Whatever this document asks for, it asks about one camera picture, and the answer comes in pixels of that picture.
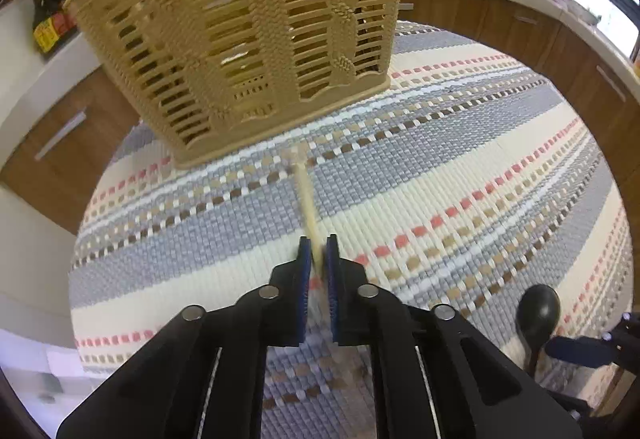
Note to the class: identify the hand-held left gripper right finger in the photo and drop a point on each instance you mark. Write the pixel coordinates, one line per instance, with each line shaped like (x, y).
(334, 279)

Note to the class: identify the beige plastic utensil basket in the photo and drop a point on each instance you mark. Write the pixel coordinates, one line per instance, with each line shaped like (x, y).
(250, 44)

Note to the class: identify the striped woven table cloth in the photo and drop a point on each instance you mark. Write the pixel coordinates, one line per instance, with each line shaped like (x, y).
(450, 169)

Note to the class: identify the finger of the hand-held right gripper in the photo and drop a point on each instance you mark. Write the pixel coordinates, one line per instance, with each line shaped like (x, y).
(580, 351)

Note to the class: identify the wooden base cabinet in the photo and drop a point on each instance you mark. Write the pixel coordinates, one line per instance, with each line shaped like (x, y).
(500, 24)

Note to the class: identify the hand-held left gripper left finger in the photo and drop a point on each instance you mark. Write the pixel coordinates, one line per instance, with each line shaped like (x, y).
(302, 279)

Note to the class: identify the metal spoon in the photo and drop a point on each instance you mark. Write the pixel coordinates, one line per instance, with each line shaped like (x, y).
(537, 314)

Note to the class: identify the red label sauce bottle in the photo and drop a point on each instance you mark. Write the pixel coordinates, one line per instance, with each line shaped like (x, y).
(65, 19)

